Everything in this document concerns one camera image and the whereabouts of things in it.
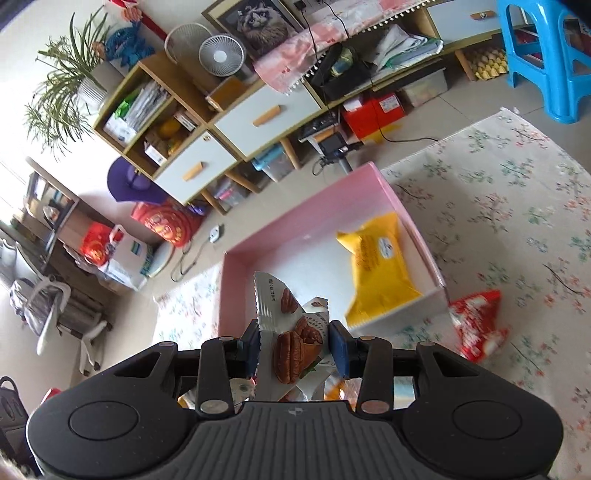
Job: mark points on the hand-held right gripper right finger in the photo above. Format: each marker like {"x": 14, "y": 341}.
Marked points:
{"x": 340, "y": 350}

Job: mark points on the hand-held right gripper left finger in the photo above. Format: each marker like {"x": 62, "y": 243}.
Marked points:
{"x": 250, "y": 347}

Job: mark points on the silver pecan print snack packet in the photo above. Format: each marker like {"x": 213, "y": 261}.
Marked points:
{"x": 286, "y": 355}

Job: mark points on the yellow snack packet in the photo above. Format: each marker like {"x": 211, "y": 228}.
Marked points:
{"x": 378, "y": 272}

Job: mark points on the pink cardboard box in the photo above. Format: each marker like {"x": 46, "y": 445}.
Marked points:
{"x": 295, "y": 226}

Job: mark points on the red snack packet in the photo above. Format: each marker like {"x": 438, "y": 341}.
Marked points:
{"x": 475, "y": 327}

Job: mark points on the white round scale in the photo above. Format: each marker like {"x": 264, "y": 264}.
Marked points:
{"x": 160, "y": 263}

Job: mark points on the white shopping bag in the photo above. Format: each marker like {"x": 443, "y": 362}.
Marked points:
{"x": 129, "y": 258}

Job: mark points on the red printed gift bag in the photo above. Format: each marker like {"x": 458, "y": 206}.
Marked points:
{"x": 166, "y": 221}

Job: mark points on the clear storage box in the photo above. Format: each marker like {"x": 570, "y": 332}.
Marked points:
{"x": 227, "y": 194}

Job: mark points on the red paper bag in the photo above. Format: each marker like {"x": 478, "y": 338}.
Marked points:
{"x": 94, "y": 244}

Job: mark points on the clear box with blue lid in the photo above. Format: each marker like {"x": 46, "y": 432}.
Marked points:
{"x": 273, "y": 162}

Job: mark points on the tall wooden shelf cabinet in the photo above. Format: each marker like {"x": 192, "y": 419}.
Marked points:
{"x": 194, "y": 157}

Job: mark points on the purple fabric toy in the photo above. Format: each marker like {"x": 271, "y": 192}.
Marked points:
{"x": 134, "y": 180}

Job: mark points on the white office chair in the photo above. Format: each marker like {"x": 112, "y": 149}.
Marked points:
{"x": 46, "y": 304}

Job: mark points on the floral patterned mat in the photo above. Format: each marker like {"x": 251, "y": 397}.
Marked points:
{"x": 508, "y": 207}

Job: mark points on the wooden drawer cabinet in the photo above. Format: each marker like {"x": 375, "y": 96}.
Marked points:
{"x": 258, "y": 124}

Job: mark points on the black electronics tray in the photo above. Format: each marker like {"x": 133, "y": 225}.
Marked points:
{"x": 318, "y": 124}

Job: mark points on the dark wooden desk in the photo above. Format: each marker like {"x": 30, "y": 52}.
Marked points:
{"x": 51, "y": 217}

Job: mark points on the red cardboard box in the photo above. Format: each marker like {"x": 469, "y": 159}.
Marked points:
{"x": 374, "y": 113}

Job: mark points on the stack of documents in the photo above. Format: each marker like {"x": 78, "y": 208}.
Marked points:
{"x": 147, "y": 104}

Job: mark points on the black storage box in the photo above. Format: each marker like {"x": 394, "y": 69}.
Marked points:
{"x": 339, "y": 76}

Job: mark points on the clear plastic storage bin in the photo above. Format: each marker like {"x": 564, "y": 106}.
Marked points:
{"x": 425, "y": 87}

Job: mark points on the white desk fan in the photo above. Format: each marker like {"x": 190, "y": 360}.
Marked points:
{"x": 221, "y": 53}

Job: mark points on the pink table cloth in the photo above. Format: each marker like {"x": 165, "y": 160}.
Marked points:
{"x": 295, "y": 50}

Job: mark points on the potted green plant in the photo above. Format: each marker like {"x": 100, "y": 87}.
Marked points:
{"x": 83, "y": 87}

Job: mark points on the white round mesh fan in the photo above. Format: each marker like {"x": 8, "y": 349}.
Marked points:
{"x": 182, "y": 39}

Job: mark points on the yellow egg tray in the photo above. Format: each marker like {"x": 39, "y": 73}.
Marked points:
{"x": 485, "y": 63}

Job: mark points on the framed cat picture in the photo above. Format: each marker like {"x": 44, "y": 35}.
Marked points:
{"x": 263, "y": 23}

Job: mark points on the blue fish ornament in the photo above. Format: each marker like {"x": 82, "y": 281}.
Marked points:
{"x": 127, "y": 44}

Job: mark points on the low wooden cabinet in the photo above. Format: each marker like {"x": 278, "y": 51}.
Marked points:
{"x": 461, "y": 23}

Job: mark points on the blue plastic stool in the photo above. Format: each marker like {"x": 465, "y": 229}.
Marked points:
{"x": 568, "y": 60}

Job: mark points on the black camera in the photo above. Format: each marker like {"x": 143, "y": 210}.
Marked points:
{"x": 334, "y": 146}

